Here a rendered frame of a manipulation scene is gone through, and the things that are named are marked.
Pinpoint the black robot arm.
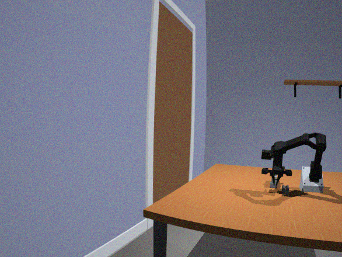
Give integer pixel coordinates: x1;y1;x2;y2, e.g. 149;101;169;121
261;133;327;182

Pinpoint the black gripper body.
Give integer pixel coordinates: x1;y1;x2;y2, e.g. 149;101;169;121
261;160;292;176

